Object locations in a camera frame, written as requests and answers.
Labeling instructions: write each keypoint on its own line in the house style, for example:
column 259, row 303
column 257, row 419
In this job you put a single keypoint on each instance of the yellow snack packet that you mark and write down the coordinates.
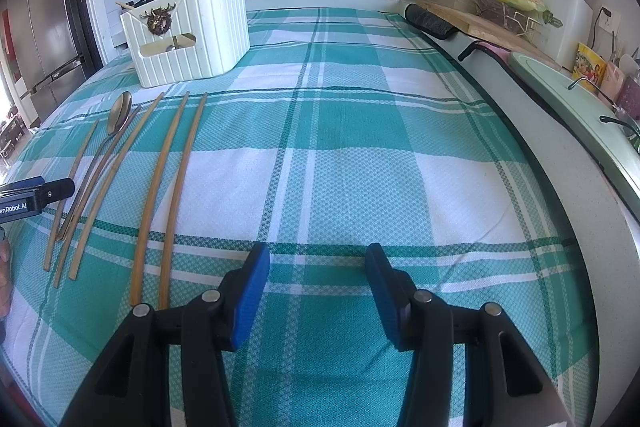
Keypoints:
column 590, row 67

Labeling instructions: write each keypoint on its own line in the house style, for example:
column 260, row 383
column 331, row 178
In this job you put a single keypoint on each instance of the purple soap bottle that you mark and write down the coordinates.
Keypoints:
column 631, row 99

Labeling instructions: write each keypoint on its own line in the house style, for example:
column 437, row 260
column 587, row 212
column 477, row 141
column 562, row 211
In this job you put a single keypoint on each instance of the wooden chopstick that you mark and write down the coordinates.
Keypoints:
column 185, row 187
column 161, row 187
column 83, row 162
column 136, row 115
column 152, row 117
column 126, row 6

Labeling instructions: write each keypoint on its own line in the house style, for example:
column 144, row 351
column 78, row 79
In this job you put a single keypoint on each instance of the white knife block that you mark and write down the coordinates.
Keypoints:
column 565, row 22

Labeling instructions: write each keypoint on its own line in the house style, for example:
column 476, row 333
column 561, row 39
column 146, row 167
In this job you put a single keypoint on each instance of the teal checked tablecloth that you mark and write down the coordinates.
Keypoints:
column 350, row 157

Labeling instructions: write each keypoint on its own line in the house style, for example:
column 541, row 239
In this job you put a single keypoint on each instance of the black sink rim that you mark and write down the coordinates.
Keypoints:
column 465, row 51

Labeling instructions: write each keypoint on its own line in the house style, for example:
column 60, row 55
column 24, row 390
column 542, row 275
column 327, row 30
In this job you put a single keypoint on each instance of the cream utensil holder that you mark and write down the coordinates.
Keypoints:
column 215, row 37

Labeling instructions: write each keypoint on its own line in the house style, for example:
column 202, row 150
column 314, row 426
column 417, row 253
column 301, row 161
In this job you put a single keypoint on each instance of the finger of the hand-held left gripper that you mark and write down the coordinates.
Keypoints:
column 45, row 194

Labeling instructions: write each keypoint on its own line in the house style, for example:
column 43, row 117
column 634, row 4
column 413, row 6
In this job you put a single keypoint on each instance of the wooden cutting board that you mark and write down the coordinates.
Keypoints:
column 480, row 24

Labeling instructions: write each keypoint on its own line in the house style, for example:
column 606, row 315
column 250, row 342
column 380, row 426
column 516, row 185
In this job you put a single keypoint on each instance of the dark wooden furniture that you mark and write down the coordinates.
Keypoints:
column 11, row 129

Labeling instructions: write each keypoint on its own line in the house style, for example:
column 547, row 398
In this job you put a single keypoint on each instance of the wall socket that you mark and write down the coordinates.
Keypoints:
column 607, row 24

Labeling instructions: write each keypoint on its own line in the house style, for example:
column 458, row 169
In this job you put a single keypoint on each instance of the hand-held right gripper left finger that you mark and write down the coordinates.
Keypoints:
column 250, row 297

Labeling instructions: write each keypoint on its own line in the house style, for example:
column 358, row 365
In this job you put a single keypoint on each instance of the person's left hand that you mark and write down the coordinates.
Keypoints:
column 5, row 277

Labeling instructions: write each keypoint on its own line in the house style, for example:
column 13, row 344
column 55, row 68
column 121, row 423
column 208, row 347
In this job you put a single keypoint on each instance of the black padded cushion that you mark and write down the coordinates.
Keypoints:
column 430, row 22

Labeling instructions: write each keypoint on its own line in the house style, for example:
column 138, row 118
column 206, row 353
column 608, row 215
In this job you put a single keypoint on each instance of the green label tag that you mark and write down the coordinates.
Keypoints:
column 552, row 18

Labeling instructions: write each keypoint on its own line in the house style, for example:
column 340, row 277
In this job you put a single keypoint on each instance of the brass tinted metal spoon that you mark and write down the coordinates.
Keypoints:
column 119, row 112

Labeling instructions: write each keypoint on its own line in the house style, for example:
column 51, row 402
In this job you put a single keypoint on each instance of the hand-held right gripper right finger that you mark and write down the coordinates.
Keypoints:
column 387, row 302

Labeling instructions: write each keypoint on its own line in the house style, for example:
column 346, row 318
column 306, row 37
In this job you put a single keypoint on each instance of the pink container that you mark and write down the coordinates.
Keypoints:
column 614, row 84

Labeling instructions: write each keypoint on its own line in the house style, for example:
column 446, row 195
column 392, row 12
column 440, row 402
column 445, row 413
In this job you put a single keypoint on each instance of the grey refrigerator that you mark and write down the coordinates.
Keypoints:
column 50, row 32

